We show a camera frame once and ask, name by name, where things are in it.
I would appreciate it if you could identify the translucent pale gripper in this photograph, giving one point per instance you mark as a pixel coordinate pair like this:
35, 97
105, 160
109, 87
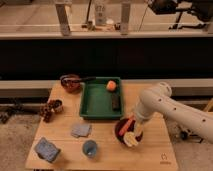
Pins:
138, 128

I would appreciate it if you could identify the yellow banana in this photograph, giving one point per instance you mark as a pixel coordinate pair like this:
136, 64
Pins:
129, 139

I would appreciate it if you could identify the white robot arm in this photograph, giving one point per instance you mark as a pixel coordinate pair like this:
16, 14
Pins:
157, 98

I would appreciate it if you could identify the orange carrot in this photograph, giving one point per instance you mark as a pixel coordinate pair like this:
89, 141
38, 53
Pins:
126, 125

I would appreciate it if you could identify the dark red bowl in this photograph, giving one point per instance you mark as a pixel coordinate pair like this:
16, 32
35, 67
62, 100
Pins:
119, 126

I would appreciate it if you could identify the black wheeled stand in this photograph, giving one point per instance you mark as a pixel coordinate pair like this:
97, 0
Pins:
184, 135

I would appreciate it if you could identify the green plastic tray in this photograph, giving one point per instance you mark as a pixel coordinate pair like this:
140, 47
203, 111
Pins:
96, 103

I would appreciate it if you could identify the orange fruit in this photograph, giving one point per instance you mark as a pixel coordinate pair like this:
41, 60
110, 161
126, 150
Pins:
111, 86

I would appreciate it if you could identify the blue ceramic cup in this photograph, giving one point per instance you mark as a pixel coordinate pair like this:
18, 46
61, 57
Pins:
90, 148

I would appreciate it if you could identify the grey folded cloth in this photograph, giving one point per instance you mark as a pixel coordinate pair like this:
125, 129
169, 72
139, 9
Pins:
81, 130

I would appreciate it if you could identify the small metal cup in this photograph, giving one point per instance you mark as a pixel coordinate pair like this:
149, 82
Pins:
58, 106

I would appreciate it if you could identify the blue sponge block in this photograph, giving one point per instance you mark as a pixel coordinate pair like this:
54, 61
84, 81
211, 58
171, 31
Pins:
46, 150

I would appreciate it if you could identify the brown pot with black handle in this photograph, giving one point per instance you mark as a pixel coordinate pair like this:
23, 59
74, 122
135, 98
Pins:
72, 82

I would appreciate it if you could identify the black camera on tripod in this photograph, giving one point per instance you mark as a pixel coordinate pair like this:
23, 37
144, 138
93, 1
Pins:
202, 9

